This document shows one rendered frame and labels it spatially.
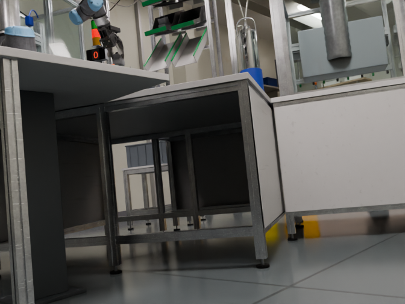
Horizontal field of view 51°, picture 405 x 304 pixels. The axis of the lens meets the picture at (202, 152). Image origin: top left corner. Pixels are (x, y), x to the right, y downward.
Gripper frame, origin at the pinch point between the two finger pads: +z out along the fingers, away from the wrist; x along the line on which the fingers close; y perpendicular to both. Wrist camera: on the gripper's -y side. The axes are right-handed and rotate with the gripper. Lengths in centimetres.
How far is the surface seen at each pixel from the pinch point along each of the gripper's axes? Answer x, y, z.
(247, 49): 60, -63, 38
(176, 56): 36.0, 10.1, 2.1
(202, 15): 50, -9, -9
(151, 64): 21.2, 10.0, 3.7
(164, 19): 29.5, -7.8, -12.1
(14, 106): 15, 109, -33
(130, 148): -87, -119, 144
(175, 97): 40, 41, 9
